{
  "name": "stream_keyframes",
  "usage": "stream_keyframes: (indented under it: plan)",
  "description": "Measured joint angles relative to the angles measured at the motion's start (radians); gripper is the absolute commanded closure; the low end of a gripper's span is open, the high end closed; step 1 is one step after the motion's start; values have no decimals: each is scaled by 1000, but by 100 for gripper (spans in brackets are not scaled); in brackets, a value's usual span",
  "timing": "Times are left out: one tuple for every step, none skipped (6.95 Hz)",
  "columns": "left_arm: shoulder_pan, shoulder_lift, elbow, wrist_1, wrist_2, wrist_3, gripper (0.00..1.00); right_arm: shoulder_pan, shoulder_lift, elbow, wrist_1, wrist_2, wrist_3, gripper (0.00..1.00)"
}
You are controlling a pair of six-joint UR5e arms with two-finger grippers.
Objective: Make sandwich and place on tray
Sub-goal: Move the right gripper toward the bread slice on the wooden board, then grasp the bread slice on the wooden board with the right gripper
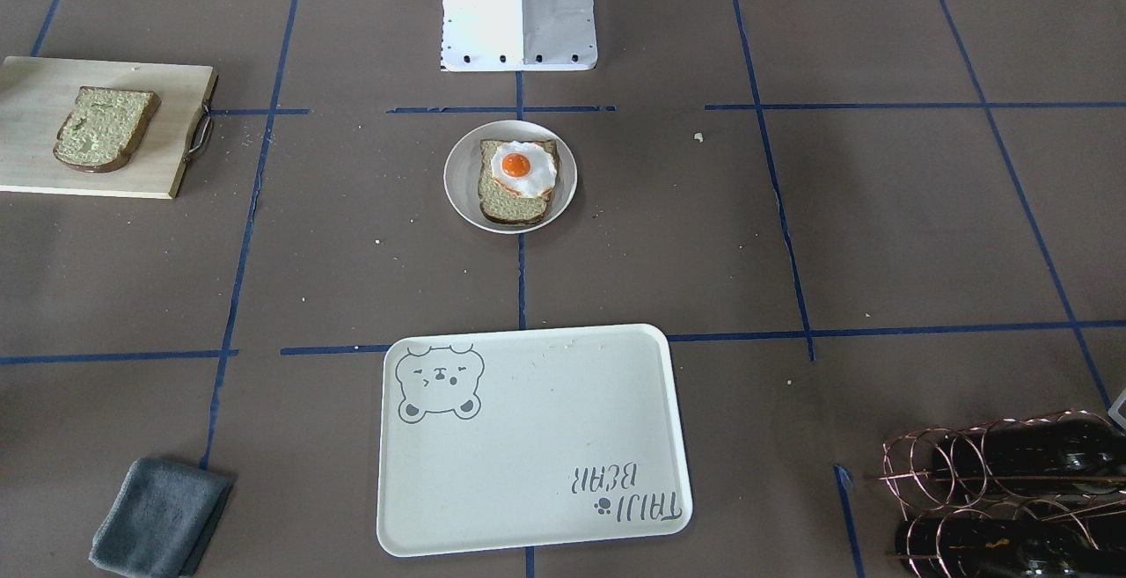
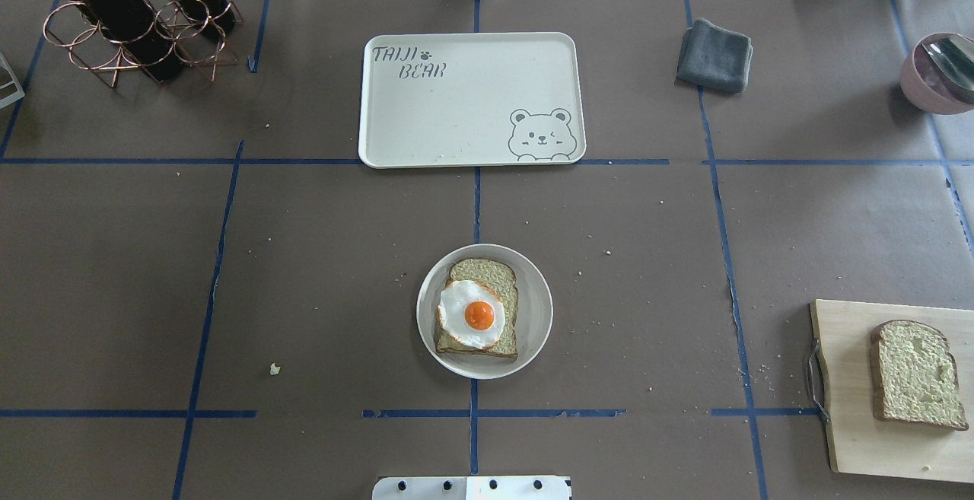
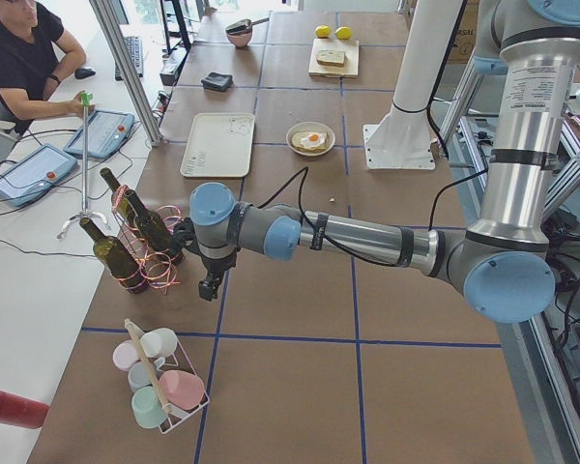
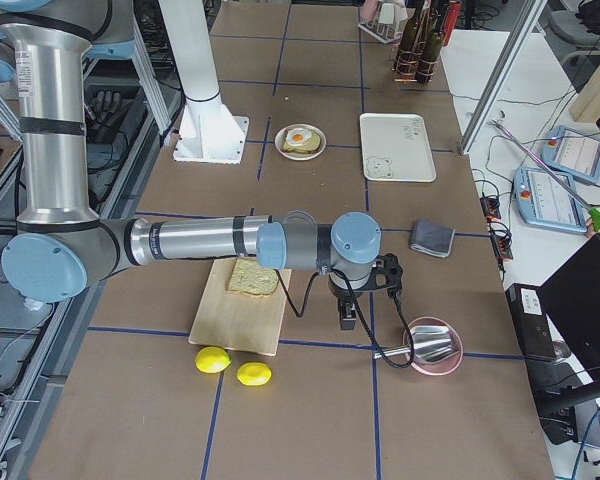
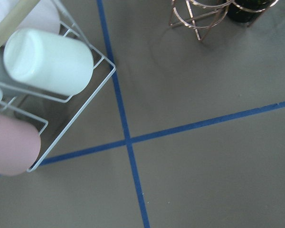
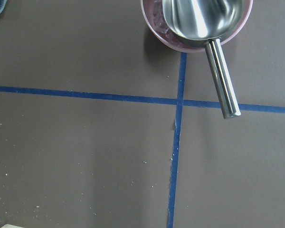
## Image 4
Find fried egg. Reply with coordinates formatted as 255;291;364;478
285;128;312;147

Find metal stand green handle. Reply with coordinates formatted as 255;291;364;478
490;120;600;234

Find bread slice on plate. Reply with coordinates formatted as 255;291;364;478
282;131;321;154

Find cream bear tray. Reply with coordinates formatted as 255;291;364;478
359;113;437;183

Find teach pendant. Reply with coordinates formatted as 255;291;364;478
541;125;600;184
514;167;587;234

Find bread slice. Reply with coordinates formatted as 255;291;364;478
282;131;321;154
227;258;279;296

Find pink bowl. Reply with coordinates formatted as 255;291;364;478
409;317;464;376

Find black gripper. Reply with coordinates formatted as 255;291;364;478
329;253;403;331

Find wooden cutting board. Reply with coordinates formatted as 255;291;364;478
188;258;287;356

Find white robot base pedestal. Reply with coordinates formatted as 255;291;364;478
159;0;249;165

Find copper wire bottle rack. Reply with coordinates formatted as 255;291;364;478
392;42;439;84

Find white round plate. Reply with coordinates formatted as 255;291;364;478
274;124;326;161

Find dark green wine bottle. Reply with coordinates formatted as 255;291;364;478
415;1;448;84

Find aluminium frame post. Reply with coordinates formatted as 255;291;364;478
459;0;548;155

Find metal scoop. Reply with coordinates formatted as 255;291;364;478
374;325;459;364

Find black computer monitor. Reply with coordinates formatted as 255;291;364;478
505;234;600;416

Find near teach pendant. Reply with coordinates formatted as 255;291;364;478
514;167;587;234

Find yellow lemon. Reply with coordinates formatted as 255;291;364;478
194;346;231;374
236;362;273;386

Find grey folded cloth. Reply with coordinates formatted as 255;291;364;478
410;219;456;258

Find far teach pendant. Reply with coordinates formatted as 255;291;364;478
541;125;600;184

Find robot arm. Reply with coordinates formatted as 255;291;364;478
0;1;402;329

